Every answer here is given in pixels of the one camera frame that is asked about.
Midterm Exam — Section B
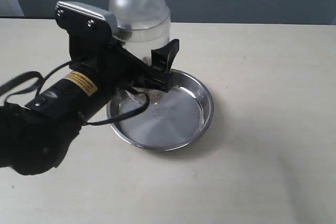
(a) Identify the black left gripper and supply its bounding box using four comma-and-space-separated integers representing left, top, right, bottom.
55, 14, 180, 95

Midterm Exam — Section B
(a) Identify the clear plastic shaker bottle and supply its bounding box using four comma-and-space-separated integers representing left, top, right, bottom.
109, 0, 171, 66

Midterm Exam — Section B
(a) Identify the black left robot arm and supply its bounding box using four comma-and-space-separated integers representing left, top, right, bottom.
1, 14, 180, 175

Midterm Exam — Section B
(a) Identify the round steel pan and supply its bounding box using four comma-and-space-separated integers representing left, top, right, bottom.
111, 70, 214, 152

